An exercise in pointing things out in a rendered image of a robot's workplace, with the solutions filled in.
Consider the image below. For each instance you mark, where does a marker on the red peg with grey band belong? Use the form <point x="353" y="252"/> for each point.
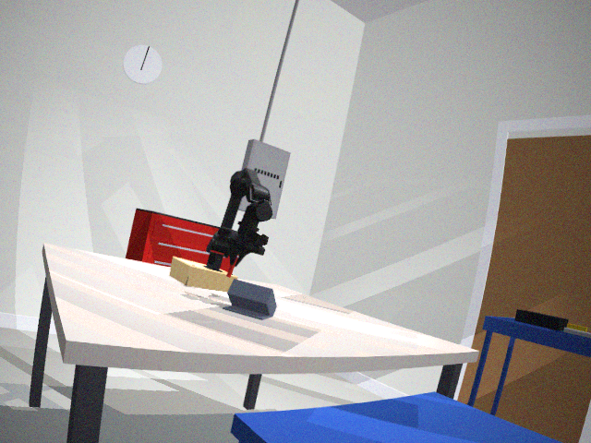
<point x="231" y="268"/>

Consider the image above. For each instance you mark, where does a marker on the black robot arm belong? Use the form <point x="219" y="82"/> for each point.
<point x="242" y="183"/>

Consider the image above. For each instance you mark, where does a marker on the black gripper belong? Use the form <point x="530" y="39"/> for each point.
<point x="238" y="245"/>

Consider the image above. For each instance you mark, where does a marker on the blue-grey sloped panel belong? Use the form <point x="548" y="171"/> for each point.
<point x="251" y="300"/>

